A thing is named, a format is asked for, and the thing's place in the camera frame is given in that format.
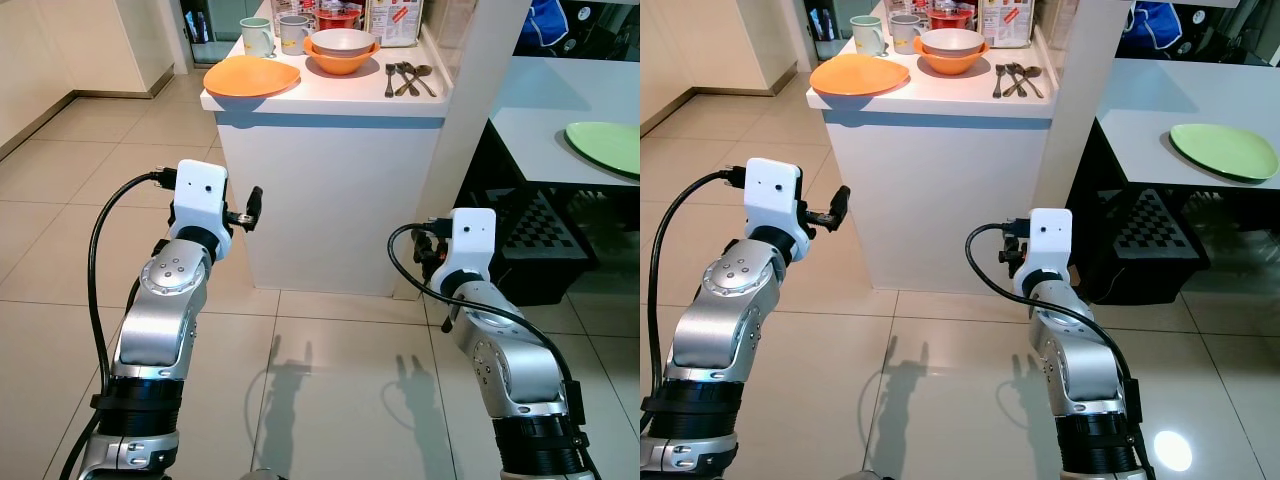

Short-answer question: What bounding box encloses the grey mug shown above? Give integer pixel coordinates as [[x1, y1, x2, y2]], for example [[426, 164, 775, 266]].
[[889, 14, 923, 55], [279, 15, 311, 56]]

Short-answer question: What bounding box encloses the printed white food box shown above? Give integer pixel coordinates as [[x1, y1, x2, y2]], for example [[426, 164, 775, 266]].
[[980, 0, 1036, 48], [366, 0, 424, 48]]

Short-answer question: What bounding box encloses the orange plate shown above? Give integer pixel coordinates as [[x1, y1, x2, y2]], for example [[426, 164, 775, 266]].
[[810, 54, 911, 98], [203, 56, 302, 99]]

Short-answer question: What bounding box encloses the blue bag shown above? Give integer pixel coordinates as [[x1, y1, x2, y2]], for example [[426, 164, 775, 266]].
[[1120, 0, 1184, 57], [515, 0, 572, 53]]

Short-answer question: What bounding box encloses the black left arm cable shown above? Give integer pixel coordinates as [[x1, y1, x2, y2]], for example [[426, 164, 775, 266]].
[[58, 169, 178, 480], [645, 167, 751, 406]]

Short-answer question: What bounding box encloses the white kitchen counter cabinet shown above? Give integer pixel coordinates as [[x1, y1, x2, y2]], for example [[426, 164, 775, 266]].
[[806, 25, 1057, 295], [200, 25, 453, 299]]

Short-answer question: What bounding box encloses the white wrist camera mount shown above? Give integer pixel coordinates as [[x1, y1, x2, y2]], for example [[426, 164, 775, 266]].
[[744, 157, 805, 247], [167, 159, 232, 237], [1012, 207, 1074, 283], [440, 207, 498, 283]]

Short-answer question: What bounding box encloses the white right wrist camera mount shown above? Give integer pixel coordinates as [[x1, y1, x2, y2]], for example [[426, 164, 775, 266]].
[[440, 207, 498, 283], [1012, 207, 1074, 283]]

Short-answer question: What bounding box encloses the orange bowl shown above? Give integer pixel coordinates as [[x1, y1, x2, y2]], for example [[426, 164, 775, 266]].
[[304, 38, 381, 76], [912, 37, 989, 76]]

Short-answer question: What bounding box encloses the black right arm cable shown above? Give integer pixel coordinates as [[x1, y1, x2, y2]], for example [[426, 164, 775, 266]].
[[964, 221, 1153, 480], [387, 221, 593, 480]]

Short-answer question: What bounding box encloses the green plate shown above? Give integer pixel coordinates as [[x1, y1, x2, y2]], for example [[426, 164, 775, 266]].
[[1169, 123, 1280, 183], [565, 121, 641, 180]]

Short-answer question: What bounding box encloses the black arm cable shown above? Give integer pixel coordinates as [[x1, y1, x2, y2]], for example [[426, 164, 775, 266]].
[[964, 221, 1153, 480], [387, 221, 593, 480], [58, 169, 178, 480], [645, 167, 751, 406]]

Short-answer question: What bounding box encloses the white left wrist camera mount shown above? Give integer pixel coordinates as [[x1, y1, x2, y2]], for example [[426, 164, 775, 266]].
[[744, 157, 805, 247], [167, 159, 232, 237]]

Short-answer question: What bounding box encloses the mint green mug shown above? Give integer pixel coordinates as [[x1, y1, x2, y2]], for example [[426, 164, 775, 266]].
[[240, 17, 276, 58], [850, 16, 886, 57]]

